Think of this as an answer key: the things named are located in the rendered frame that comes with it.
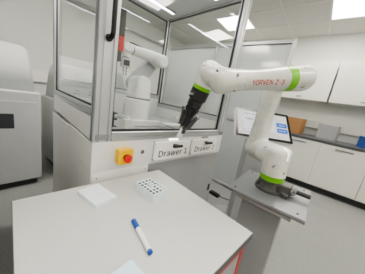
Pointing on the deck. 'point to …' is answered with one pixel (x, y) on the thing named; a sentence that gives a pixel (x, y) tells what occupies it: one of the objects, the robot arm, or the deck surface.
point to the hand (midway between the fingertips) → (181, 132)
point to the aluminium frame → (101, 56)
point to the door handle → (113, 22)
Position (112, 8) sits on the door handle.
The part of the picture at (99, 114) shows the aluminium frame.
